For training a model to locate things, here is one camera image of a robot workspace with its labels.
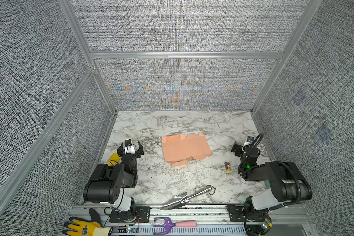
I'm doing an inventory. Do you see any pink paper box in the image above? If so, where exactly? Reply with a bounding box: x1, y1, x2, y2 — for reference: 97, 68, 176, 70
162, 132, 212, 167

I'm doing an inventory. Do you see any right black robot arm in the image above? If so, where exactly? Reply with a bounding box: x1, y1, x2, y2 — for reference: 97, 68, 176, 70
226, 134, 313, 222

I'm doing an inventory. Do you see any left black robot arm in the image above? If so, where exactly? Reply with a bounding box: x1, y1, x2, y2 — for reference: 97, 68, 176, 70
83, 139, 149, 224

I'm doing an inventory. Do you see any small brown yellow figurine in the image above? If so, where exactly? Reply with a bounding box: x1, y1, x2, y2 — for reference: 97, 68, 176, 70
224, 162, 231, 173

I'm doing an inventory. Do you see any metal garden trowel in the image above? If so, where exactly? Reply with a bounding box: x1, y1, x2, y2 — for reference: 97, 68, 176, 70
161, 185, 216, 210

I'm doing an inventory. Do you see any purple pink hand rake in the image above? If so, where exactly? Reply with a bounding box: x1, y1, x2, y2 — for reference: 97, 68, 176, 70
153, 217, 197, 236

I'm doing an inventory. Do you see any yellow black work glove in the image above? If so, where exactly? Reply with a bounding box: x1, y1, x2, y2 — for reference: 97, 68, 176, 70
62, 208, 113, 236

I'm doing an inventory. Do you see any yellow handled tool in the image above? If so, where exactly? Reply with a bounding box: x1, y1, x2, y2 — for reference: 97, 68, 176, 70
107, 153, 121, 166

